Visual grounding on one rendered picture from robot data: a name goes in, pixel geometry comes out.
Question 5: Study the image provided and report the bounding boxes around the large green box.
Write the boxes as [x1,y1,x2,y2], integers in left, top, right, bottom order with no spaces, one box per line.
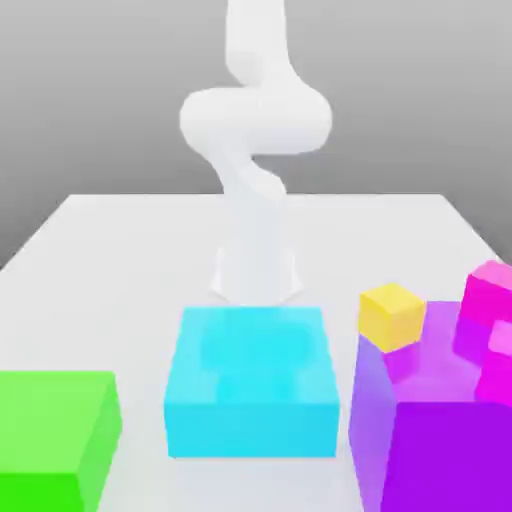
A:
[0,370,124,512]

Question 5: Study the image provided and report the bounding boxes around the large purple box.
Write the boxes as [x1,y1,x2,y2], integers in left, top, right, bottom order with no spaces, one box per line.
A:
[347,299,512,512]

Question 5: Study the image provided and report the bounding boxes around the large cyan box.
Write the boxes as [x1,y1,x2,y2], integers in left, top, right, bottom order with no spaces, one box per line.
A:
[162,305,341,460]

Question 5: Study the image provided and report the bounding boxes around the small yellow cube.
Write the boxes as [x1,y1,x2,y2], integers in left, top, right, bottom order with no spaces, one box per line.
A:
[357,281,428,355]

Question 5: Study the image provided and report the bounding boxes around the small magenta cube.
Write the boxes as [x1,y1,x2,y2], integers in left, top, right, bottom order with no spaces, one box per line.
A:
[451,258,512,367]
[474,318,512,407]

